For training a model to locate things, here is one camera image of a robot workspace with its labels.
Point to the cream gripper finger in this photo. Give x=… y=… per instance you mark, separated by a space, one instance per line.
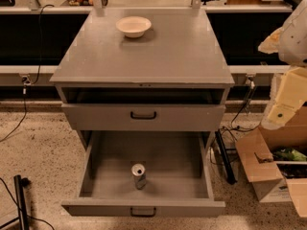
x=288 y=95

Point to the silver redbull can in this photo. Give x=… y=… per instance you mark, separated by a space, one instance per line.
x=139 y=175

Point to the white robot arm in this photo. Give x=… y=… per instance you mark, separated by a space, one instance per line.
x=290 y=40

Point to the grey drawer cabinet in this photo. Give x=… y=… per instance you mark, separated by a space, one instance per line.
x=176 y=61

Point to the open grey middle drawer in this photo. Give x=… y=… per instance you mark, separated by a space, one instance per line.
x=146 y=174

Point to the closed grey upper drawer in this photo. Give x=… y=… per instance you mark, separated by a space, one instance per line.
x=143 y=117

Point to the green bag in box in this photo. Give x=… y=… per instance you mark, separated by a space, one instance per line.
x=288 y=154

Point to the brown cardboard box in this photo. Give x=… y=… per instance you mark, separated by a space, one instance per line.
x=255 y=152

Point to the white paper bowl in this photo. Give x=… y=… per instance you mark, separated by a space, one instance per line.
x=133 y=26

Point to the black stand lower left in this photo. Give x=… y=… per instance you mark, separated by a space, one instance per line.
x=19 y=215

